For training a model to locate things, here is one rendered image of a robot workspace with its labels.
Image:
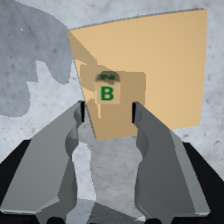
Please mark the beige block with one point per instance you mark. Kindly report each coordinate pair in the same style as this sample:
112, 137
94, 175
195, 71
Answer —
107, 89

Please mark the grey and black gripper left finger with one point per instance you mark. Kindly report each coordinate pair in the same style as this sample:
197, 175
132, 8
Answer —
38, 179

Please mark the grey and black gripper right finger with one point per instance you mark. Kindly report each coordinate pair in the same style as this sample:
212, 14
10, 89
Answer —
174, 183

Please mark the tan flat mat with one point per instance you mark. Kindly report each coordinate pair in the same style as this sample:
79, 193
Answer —
161, 62

